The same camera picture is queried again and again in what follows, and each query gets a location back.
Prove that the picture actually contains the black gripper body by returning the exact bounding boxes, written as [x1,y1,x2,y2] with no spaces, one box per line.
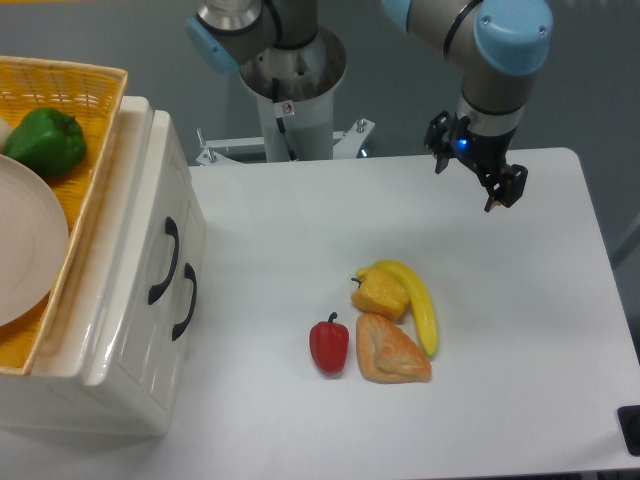
[450,115,511,186]

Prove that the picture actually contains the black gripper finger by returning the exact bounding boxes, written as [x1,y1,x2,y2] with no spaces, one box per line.
[424,111,455,174]
[482,164,528,212]

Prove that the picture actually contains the black top drawer handle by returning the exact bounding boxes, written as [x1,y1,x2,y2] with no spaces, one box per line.
[147,216,180,305]

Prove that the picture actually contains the black drawer handle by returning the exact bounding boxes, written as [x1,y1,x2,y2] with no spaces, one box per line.
[147,216,180,305]
[171,262,198,341]

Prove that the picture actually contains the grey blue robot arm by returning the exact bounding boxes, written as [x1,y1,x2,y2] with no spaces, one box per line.
[186,1,553,207]

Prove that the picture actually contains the white drawer cabinet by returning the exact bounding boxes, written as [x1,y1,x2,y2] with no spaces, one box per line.
[1,97,206,436]

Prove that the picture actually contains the yellow banana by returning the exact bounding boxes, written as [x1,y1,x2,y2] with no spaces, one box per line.
[355,259,439,357]

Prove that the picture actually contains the yellow bell pepper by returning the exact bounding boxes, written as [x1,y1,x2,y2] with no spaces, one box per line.
[351,268,410,321]

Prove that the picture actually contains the brown pastry bread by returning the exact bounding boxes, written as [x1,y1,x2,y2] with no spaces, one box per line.
[356,313,432,384]

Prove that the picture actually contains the red bell pepper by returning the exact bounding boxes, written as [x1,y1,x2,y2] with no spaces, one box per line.
[309,312,350,374]

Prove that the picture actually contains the black device at corner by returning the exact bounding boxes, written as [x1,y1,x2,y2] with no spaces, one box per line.
[617,405,640,457]

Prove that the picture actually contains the yellow woven basket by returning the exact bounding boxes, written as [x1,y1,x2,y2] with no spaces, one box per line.
[1,56,128,376]

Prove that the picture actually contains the green bell pepper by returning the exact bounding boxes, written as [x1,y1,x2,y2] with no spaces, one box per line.
[4,107,87,178]

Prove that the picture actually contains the beige round plate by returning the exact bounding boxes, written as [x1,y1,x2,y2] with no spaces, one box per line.
[1,156,69,325]

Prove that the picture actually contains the black lower drawer handle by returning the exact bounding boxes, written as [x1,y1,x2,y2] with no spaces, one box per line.
[171,262,198,341]

